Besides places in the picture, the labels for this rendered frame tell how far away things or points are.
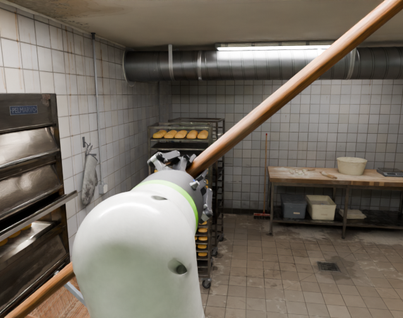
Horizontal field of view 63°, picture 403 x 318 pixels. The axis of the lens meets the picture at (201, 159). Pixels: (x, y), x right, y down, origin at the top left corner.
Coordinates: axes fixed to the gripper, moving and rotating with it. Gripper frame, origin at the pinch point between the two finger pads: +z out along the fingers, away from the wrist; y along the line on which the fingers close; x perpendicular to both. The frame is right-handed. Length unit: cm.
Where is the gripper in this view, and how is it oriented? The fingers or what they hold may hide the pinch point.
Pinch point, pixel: (193, 170)
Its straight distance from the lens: 64.0
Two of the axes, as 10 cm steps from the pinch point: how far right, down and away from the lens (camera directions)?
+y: 6.5, 7.6, 0.6
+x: 7.5, -6.2, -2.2
